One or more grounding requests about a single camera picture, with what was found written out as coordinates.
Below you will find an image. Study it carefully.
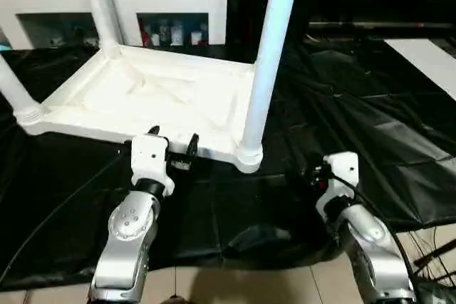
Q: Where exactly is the black plastic mat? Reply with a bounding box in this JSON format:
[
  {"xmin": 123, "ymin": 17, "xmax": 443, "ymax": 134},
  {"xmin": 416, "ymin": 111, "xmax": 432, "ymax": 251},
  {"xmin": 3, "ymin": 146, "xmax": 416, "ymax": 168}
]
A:
[{"xmin": 0, "ymin": 33, "xmax": 456, "ymax": 294}]

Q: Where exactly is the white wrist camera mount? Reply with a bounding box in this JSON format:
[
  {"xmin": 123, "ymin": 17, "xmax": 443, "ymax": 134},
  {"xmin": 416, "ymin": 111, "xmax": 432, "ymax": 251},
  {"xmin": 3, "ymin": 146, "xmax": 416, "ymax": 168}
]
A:
[
  {"xmin": 317, "ymin": 152, "xmax": 359, "ymax": 223},
  {"xmin": 132, "ymin": 135, "xmax": 175, "ymax": 196}
]

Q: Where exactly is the white plastic table top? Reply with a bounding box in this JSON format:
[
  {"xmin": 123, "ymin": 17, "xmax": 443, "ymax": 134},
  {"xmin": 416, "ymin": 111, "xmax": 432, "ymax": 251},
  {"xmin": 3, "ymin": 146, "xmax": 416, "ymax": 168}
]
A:
[{"xmin": 18, "ymin": 44, "xmax": 264, "ymax": 174}]

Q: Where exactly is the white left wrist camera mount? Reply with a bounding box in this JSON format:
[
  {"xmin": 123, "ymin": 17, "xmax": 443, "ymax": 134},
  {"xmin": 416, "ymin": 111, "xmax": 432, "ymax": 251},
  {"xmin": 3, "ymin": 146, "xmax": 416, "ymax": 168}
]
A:
[{"xmin": 132, "ymin": 135, "xmax": 175, "ymax": 196}]

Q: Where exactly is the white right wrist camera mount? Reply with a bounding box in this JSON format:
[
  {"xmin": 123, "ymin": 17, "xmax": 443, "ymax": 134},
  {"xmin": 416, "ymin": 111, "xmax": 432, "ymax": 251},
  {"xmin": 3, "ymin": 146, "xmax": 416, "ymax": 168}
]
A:
[{"xmin": 317, "ymin": 152, "xmax": 359, "ymax": 223}]

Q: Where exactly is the white board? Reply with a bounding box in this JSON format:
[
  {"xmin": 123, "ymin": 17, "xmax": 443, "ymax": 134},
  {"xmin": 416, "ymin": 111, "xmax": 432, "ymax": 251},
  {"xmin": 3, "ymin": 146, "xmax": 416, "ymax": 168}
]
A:
[{"xmin": 385, "ymin": 38, "xmax": 456, "ymax": 102}]

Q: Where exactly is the white plastic table leg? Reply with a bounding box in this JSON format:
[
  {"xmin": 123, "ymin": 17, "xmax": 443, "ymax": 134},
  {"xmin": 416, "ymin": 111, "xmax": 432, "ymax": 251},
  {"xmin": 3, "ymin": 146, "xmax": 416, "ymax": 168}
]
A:
[
  {"xmin": 237, "ymin": 0, "xmax": 304, "ymax": 173},
  {"xmin": 0, "ymin": 53, "xmax": 43, "ymax": 125},
  {"xmin": 78, "ymin": 0, "xmax": 122, "ymax": 59}
]

